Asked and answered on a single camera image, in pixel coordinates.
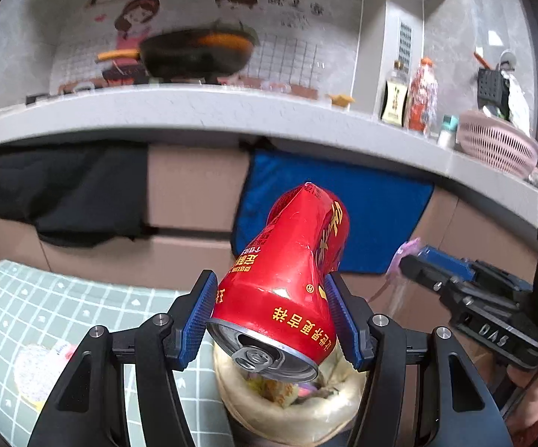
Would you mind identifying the beige plastic bag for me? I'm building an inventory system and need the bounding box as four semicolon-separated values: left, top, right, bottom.
213;339;368;444

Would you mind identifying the small white bottle teal cap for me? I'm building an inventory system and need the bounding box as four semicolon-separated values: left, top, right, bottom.
437;114;460;149

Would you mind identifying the pink plastic basket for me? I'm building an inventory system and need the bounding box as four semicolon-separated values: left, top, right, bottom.
454;110;538;179

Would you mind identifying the black utensil holder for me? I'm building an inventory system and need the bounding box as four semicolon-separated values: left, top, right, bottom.
477;67;512;118

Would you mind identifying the purple plastic wrapper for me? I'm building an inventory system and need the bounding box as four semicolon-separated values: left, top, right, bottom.
372;237;422;309

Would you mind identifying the white plastic bag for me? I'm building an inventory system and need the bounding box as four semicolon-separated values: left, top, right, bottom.
501;71;531;137

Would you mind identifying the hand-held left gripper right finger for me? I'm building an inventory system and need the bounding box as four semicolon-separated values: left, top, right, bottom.
324;271;514;447

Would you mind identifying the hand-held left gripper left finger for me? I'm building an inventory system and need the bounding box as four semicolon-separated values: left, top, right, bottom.
29;269;219;447

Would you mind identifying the blue cloth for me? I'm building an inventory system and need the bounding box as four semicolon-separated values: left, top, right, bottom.
230;149;436;275

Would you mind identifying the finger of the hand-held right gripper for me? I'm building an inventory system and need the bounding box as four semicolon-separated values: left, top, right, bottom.
398;255;453;296
415;245;475;276

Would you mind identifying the grey stone countertop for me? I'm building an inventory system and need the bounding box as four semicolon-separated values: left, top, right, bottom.
0;85;538;244

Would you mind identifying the cartoon wall poster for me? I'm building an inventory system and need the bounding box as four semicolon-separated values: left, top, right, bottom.
49;0;362;99

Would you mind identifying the crushed red drink can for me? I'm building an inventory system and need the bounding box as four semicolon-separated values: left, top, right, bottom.
205;182;352;383

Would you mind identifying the green grid mat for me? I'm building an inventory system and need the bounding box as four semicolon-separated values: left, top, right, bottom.
0;260;233;447

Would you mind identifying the black wok with orange handle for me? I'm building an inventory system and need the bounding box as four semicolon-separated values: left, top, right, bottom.
96;27;259;83

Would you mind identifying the glass sauce bottle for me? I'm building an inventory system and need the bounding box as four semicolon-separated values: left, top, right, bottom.
379;60;410;127

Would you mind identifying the yellow bristle brush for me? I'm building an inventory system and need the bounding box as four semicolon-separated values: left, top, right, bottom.
12;342;79;407

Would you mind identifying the black cloth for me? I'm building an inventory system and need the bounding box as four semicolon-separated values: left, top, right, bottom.
0;146;158;248

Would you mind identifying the orange drink bottle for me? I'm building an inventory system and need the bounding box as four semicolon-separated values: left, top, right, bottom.
406;57;439;132

